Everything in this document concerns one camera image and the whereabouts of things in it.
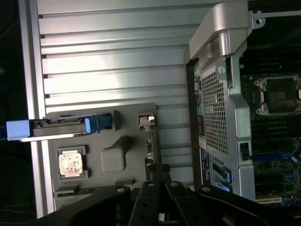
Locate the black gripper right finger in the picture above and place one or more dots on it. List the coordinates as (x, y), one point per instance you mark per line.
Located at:
(185, 204)

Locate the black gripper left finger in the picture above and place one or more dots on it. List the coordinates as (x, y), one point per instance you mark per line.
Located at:
(145, 202)

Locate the blue long card lever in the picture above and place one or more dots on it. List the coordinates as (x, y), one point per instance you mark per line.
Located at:
(224, 186)

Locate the blue framed card latch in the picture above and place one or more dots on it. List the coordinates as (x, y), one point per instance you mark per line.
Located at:
(227, 175)

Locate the green loose RAM stick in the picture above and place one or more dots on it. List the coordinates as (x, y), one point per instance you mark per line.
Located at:
(80, 190)

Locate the silver CPU chip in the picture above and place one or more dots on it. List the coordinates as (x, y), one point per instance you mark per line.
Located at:
(70, 163)

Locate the grey plastic parts rack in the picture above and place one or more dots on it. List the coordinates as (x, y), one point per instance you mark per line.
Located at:
(131, 113)

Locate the black and silver PC case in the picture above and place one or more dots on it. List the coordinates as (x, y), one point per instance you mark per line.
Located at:
(218, 113)

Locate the green motherboard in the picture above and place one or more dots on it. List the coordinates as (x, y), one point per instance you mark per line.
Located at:
(270, 150)

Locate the hard disk with blue carrier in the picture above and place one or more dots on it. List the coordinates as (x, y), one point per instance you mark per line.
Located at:
(58, 130)

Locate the CPU socket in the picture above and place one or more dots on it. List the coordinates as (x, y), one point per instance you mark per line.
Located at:
(279, 95)

